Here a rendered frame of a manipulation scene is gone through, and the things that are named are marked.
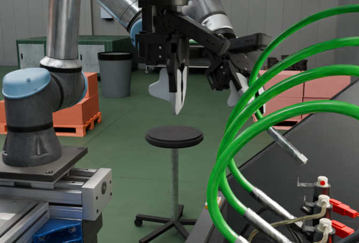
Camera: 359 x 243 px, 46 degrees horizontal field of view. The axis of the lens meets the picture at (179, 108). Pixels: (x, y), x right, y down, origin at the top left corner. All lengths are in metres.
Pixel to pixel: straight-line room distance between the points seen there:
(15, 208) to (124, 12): 0.55
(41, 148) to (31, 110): 0.10
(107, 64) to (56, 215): 5.94
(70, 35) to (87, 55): 7.68
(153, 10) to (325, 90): 4.62
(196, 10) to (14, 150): 0.57
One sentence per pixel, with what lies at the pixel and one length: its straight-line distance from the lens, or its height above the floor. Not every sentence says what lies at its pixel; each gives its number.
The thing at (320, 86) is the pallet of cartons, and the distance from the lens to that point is 5.28.
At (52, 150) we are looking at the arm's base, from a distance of 1.14.
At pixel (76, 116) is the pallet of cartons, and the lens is 4.99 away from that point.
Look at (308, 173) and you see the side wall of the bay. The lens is 1.11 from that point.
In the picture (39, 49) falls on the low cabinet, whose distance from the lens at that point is 9.32.
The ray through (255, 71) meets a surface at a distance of 0.87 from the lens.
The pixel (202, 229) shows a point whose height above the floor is 0.95.
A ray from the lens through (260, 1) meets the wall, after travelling 10.25.
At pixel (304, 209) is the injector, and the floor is 1.08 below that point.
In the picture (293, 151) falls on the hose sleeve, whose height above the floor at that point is 1.15.
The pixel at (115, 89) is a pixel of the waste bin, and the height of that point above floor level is 0.15.
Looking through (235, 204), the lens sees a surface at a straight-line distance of 0.63.
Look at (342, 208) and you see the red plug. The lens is 0.76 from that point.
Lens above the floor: 1.42
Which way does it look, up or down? 13 degrees down
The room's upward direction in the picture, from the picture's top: straight up
